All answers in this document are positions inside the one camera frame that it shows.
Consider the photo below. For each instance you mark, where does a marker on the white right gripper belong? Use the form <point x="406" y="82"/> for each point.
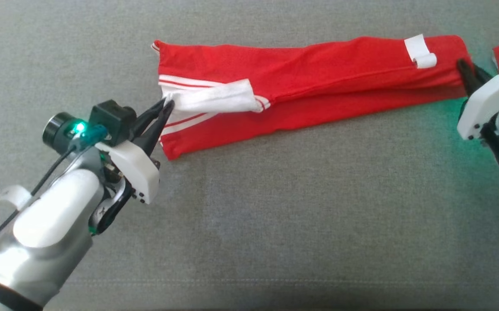
<point x="487" y="103"/>

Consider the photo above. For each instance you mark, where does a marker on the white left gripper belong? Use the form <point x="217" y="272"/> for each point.
<point x="139" y="172"/>

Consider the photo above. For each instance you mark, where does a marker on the red basketball jersey white sleeves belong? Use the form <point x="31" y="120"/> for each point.
<point x="318" y="82"/>

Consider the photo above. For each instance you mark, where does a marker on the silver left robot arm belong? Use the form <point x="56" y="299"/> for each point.
<point x="46" y="233"/>

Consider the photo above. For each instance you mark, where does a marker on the white paper tag strip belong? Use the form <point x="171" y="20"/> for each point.
<point x="420" y="51"/>

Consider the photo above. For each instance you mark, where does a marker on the grey sofa seat cushion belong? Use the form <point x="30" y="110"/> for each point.
<point x="275" y="224"/>

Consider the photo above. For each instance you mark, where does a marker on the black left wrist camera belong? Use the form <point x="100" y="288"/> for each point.
<point x="111" y="122"/>

